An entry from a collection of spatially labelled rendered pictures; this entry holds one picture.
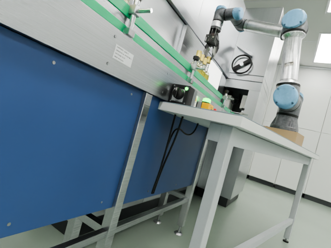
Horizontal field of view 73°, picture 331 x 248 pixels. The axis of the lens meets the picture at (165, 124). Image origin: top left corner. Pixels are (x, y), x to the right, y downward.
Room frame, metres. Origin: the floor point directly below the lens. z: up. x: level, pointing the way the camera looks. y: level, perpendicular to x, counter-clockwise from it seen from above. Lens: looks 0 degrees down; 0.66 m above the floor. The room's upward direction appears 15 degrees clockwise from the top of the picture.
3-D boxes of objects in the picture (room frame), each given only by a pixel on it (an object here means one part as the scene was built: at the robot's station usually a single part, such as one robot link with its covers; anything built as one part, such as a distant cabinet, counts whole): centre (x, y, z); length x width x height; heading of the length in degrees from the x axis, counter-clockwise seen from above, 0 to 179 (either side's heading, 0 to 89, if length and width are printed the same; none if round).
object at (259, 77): (2.65, -0.85, 1.69); 0.70 x 0.37 x 0.89; 150
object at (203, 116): (1.75, -0.19, 0.73); 1.58 x 1.52 x 0.04; 137
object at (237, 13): (1.47, -0.25, 1.48); 0.11 x 0.11 x 0.08; 53
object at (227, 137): (1.29, -0.69, 0.36); 1.51 x 0.09 x 0.71; 137
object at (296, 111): (1.29, -0.67, 0.98); 0.13 x 0.12 x 0.14; 143
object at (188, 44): (1.82, -0.18, 1.15); 0.90 x 0.03 x 0.34; 150
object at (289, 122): (1.30, -0.68, 0.86); 0.15 x 0.15 x 0.10
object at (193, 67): (1.03, -0.08, 0.94); 0.07 x 0.04 x 0.13; 60
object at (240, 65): (2.35, -0.61, 1.49); 0.21 x 0.05 x 0.21; 60
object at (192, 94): (0.92, -0.04, 0.79); 0.08 x 0.08 x 0.08; 60
